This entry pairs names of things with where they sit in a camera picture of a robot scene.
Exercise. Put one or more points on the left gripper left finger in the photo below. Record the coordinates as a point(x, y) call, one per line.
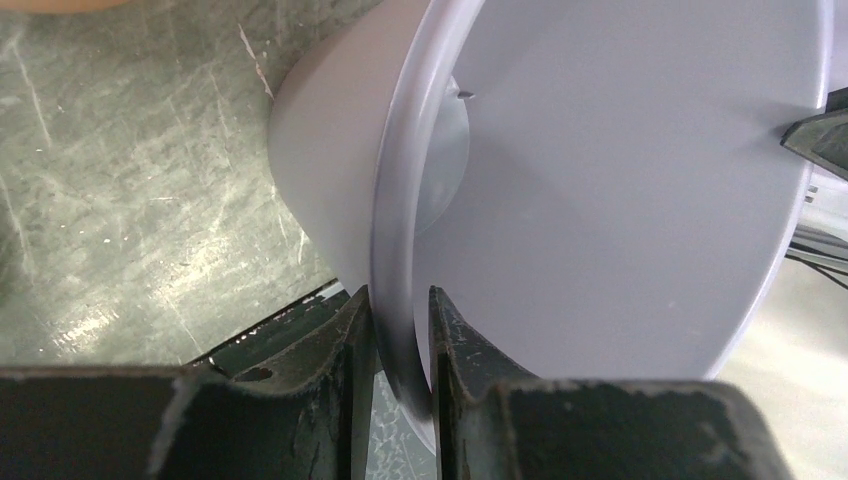
point(304, 413)

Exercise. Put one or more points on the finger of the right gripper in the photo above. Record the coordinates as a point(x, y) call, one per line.
point(822, 139)

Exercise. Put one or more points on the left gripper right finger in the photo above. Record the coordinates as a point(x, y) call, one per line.
point(496, 420)

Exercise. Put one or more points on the grey plastic bucket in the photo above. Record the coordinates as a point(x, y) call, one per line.
point(599, 186)

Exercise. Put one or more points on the orange plastic bucket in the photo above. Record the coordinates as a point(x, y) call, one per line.
point(58, 6)

